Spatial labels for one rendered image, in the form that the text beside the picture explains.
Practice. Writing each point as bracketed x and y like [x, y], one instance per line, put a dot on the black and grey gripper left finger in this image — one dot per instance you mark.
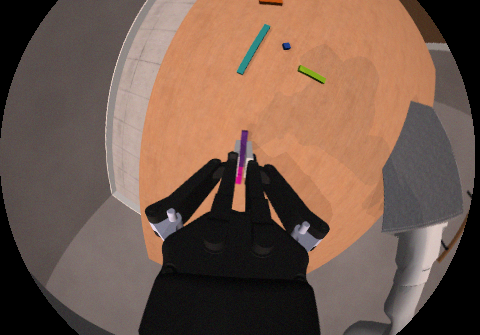
[171, 213]

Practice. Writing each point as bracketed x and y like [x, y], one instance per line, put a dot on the orange rod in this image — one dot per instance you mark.
[271, 2]

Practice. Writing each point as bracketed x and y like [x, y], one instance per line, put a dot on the turquoise rod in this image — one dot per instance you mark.
[253, 49]

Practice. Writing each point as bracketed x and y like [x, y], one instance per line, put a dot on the lime green rod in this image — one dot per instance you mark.
[311, 74]

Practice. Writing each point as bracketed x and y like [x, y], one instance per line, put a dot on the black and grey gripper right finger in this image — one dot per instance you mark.
[301, 223]

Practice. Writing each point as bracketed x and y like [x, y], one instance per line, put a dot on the purple rod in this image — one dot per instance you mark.
[244, 136]

